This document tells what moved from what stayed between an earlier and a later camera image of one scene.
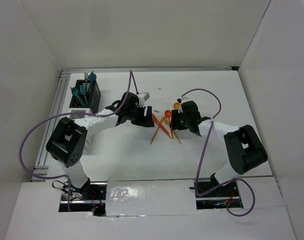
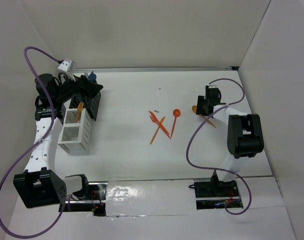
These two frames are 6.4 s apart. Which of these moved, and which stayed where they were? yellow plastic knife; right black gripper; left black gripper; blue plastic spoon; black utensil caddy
Moved: yellow plastic knife; right black gripper; left black gripper
Stayed: black utensil caddy; blue plastic spoon
